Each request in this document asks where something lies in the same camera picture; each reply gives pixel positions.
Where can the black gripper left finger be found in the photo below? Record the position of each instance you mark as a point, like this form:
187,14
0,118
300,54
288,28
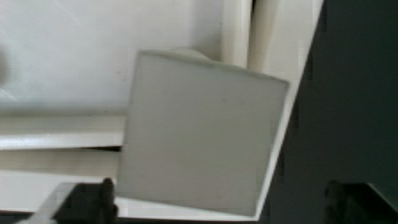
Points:
78,204

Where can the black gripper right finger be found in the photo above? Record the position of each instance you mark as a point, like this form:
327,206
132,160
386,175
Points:
359,204

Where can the white table leg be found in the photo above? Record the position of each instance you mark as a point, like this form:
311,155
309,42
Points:
201,130

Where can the white square tabletop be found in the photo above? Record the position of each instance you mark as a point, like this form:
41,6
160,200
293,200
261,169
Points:
69,42

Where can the white U-shaped fence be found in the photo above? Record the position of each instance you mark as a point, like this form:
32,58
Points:
281,30

